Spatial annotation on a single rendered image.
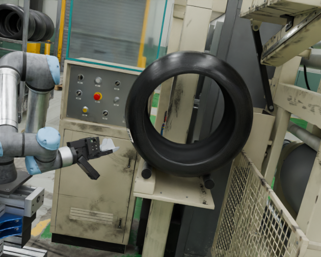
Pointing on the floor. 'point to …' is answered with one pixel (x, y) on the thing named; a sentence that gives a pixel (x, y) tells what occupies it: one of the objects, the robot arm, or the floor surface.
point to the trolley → (22, 38)
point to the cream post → (178, 117)
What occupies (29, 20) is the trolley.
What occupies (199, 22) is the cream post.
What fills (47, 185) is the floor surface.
